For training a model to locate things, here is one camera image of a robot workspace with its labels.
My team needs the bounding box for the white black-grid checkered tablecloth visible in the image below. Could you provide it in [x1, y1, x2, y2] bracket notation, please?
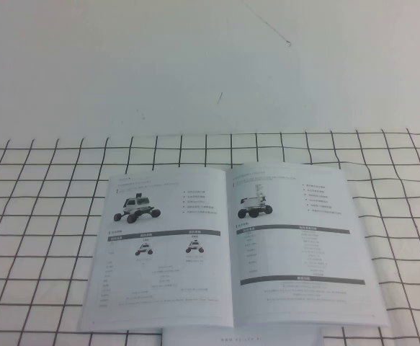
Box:
[0, 128, 420, 346]

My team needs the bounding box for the white product catalog book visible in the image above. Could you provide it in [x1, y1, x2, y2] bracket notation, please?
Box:
[78, 162, 393, 332]

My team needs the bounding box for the white closed booklet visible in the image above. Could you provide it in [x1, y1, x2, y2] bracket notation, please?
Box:
[161, 326, 325, 346]

